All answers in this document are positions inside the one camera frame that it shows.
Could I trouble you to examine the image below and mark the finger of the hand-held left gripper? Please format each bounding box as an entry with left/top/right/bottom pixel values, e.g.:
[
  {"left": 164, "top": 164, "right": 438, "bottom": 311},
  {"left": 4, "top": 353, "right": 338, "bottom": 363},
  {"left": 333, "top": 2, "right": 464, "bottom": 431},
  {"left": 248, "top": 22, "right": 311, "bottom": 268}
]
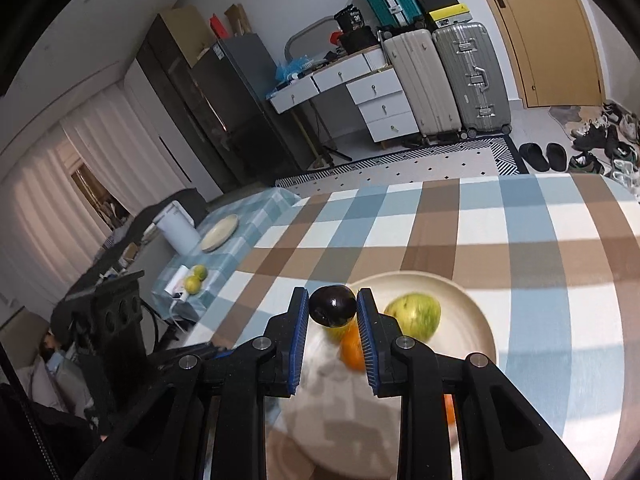
[{"left": 150, "top": 342, "right": 236, "bottom": 368}]

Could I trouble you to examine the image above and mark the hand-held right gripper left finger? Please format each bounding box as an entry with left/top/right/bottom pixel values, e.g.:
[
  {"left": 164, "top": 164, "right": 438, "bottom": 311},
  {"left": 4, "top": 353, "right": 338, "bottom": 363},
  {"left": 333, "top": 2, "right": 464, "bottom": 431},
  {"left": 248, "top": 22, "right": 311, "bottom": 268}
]
[{"left": 75, "top": 287, "right": 311, "bottom": 480}]

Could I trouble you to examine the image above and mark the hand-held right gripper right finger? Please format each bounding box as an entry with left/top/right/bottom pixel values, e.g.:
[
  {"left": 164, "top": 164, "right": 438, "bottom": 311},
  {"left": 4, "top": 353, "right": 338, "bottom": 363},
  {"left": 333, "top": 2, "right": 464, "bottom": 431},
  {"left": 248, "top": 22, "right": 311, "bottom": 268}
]
[{"left": 356, "top": 287, "right": 593, "bottom": 480}]

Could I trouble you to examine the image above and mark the large orange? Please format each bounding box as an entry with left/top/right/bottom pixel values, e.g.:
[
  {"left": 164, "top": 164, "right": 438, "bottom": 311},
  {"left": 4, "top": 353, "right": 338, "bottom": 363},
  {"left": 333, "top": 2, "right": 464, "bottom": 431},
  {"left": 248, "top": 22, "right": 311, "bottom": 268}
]
[{"left": 340, "top": 327, "right": 367, "bottom": 373}]

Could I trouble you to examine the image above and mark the bumpy yellow guava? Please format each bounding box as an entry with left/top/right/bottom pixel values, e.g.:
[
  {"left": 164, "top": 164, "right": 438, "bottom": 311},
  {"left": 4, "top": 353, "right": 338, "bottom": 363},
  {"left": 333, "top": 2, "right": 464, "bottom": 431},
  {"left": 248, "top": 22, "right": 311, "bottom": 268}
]
[{"left": 322, "top": 322, "right": 358, "bottom": 345}]

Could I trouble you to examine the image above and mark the dark plum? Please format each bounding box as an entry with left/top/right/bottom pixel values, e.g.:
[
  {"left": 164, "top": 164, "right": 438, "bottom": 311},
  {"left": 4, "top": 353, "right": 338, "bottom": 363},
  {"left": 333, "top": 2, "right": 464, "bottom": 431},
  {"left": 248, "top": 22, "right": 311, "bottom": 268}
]
[{"left": 310, "top": 285, "right": 358, "bottom": 327}]

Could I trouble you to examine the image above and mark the smooth green guava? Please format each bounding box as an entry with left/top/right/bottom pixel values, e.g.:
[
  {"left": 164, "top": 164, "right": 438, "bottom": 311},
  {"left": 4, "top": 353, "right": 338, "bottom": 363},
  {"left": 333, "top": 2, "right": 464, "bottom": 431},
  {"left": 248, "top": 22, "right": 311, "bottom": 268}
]
[{"left": 384, "top": 292, "right": 442, "bottom": 338}]

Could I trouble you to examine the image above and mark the large cream plate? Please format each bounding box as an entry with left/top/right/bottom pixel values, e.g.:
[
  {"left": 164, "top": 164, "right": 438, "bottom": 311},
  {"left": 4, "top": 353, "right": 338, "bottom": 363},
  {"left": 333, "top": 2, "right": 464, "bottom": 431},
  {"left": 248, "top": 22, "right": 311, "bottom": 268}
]
[{"left": 265, "top": 270, "right": 498, "bottom": 480}]

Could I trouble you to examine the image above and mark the white charger box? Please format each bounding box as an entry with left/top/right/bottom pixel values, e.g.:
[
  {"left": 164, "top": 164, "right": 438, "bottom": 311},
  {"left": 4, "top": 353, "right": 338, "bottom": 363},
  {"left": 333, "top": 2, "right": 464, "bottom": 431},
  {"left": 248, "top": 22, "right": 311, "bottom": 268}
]
[{"left": 164, "top": 266, "right": 193, "bottom": 306}]

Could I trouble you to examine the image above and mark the white lidded container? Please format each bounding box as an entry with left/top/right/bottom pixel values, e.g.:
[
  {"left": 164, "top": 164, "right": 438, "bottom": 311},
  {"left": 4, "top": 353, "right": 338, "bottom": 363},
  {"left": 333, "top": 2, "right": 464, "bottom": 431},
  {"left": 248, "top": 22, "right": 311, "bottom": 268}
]
[{"left": 152, "top": 201, "right": 201, "bottom": 256}]

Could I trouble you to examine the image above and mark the small cream plate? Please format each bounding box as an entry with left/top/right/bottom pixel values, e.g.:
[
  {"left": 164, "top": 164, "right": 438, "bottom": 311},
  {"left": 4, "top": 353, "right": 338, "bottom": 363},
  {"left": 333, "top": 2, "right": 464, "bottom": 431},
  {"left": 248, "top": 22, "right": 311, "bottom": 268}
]
[{"left": 200, "top": 214, "right": 241, "bottom": 253}]

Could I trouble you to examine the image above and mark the light blue checkered cloth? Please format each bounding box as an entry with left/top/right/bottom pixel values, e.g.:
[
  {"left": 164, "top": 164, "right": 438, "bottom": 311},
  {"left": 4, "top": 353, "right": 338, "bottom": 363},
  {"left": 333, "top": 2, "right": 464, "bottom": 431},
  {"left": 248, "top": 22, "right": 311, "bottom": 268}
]
[{"left": 150, "top": 189, "right": 301, "bottom": 323}]

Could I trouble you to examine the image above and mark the white curtain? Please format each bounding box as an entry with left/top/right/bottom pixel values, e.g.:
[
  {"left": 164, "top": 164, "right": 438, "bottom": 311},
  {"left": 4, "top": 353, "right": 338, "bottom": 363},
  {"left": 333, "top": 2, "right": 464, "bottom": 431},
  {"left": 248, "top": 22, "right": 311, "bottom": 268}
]
[{"left": 0, "top": 80, "right": 193, "bottom": 311}]

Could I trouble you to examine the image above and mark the brown blue checkered tablecloth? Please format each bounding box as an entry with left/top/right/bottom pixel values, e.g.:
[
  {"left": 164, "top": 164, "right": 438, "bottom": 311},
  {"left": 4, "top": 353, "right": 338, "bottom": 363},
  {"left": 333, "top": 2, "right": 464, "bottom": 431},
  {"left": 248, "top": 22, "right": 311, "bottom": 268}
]
[{"left": 190, "top": 172, "right": 640, "bottom": 480}]

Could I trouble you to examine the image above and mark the patterned black white rug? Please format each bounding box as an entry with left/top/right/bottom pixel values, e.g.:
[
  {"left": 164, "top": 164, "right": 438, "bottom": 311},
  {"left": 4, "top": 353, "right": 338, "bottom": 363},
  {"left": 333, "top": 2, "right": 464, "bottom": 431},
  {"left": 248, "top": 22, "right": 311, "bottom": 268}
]
[{"left": 275, "top": 135, "right": 531, "bottom": 196}]

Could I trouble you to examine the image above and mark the white desk with drawers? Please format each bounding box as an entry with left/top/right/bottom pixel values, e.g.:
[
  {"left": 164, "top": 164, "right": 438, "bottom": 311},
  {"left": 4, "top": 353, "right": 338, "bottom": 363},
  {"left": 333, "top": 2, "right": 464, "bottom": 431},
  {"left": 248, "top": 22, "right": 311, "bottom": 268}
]
[{"left": 270, "top": 47, "right": 420, "bottom": 148}]

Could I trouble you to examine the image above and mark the dark refrigerator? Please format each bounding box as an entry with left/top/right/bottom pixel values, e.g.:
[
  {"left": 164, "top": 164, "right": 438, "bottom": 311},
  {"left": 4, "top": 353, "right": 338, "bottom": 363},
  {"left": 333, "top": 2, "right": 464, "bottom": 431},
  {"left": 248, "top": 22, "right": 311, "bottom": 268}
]
[{"left": 190, "top": 32, "right": 301, "bottom": 186}]

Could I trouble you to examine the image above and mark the black slipper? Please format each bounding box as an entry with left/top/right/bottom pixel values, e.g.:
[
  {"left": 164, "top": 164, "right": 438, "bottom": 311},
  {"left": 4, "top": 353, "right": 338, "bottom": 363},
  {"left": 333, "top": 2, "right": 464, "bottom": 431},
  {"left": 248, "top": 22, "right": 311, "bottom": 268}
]
[
  {"left": 519, "top": 143, "right": 551, "bottom": 171},
  {"left": 546, "top": 142, "right": 568, "bottom": 172}
]

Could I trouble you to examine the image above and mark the dark wardrobe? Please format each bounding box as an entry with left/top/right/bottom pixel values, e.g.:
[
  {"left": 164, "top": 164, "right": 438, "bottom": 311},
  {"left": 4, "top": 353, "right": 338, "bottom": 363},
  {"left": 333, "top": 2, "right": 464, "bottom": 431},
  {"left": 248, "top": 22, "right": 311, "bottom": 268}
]
[{"left": 136, "top": 14, "right": 236, "bottom": 196}]

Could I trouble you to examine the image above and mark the beige suitcase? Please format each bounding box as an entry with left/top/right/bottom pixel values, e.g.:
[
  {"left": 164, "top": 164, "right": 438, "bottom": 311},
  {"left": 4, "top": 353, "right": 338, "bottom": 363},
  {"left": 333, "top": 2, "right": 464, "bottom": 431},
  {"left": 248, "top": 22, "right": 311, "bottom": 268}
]
[{"left": 382, "top": 29, "right": 462, "bottom": 136}]

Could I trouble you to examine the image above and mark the light blue plastic bag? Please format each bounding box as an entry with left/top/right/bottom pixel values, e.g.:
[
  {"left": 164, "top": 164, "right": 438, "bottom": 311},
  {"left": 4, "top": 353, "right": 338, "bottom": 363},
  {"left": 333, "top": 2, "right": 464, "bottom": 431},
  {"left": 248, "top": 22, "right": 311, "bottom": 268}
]
[{"left": 275, "top": 55, "right": 313, "bottom": 83}]

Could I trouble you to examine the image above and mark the grey suitcase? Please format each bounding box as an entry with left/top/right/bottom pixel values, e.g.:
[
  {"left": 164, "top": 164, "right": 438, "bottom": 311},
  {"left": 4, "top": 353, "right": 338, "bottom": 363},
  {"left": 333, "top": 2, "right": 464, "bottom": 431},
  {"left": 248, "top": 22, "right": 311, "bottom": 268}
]
[{"left": 432, "top": 22, "right": 513, "bottom": 138}]

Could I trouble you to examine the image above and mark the large tan cardboard box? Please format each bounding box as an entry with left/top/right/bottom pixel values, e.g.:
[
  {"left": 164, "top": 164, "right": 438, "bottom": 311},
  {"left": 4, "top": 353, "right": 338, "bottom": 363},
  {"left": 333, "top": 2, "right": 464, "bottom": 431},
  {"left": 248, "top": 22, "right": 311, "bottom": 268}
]
[{"left": 160, "top": 6, "right": 216, "bottom": 68}]

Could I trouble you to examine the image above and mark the black bag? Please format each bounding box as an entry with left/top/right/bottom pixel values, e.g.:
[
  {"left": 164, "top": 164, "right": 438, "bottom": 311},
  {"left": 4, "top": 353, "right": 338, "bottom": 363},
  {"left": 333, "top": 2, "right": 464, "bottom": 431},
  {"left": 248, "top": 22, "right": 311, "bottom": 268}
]
[{"left": 337, "top": 27, "right": 381, "bottom": 53}]

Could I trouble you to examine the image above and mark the grey doormat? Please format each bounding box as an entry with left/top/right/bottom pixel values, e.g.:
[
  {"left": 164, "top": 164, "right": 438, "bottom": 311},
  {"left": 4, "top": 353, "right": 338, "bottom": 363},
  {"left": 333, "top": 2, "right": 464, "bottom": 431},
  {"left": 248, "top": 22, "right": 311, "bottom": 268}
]
[{"left": 547, "top": 105, "right": 608, "bottom": 126}]

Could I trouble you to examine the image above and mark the scattered shoes pile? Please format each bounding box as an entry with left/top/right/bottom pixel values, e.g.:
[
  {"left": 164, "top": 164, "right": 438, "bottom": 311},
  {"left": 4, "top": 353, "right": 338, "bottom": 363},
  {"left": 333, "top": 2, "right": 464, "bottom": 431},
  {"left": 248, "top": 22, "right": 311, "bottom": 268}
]
[{"left": 570, "top": 102, "right": 640, "bottom": 181}]

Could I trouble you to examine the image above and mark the black printed box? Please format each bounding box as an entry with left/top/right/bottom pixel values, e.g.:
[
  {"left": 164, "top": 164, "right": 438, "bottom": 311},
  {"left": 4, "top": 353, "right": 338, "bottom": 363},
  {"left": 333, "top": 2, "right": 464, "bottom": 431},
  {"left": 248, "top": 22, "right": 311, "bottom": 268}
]
[{"left": 334, "top": 5, "right": 365, "bottom": 31}]

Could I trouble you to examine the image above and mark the brown paper bag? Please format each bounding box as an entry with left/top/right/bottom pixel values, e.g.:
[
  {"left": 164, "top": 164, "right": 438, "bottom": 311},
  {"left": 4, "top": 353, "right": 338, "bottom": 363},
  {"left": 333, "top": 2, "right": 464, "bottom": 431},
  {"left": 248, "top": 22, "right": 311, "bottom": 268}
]
[{"left": 224, "top": 4, "right": 251, "bottom": 36}]

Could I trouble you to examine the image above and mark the wooden door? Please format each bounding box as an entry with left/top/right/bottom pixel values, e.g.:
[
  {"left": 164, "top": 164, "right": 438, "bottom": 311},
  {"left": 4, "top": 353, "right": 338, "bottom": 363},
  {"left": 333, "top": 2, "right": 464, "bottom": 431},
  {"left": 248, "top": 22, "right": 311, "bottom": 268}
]
[{"left": 465, "top": 0, "right": 606, "bottom": 108}]

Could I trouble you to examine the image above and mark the grey curved metal frame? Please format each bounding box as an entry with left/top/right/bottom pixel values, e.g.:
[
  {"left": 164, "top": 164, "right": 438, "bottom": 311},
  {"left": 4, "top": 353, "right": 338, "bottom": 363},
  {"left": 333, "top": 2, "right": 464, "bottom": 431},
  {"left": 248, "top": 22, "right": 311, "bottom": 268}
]
[{"left": 285, "top": 16, "right": 341, "bottom": 61}]

